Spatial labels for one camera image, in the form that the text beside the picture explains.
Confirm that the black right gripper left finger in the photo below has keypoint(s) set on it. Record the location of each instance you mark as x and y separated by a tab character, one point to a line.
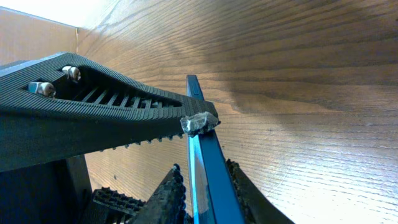
167	204

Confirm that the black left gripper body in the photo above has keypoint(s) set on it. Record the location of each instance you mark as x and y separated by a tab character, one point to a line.
55	192

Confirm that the brown wooden side panel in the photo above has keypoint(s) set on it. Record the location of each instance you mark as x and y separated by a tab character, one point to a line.
27	37

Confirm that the blue Galaxy smartphone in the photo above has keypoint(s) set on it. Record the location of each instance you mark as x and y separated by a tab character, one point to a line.
213	196

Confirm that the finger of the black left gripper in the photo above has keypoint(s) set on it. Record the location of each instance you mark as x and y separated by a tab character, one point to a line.
66	105
107	206

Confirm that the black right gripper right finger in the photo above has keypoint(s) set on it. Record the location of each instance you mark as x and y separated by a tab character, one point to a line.
256	207

